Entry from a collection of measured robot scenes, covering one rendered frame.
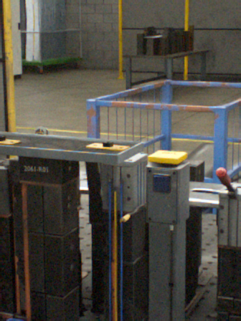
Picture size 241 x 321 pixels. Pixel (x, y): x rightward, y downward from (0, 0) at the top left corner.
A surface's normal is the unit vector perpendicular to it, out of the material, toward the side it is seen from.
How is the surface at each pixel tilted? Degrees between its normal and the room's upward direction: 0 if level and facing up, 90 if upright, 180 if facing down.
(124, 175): 90
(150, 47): 90
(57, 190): 90
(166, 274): 90
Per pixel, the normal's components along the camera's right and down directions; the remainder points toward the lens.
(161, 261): -0.37, 0.18
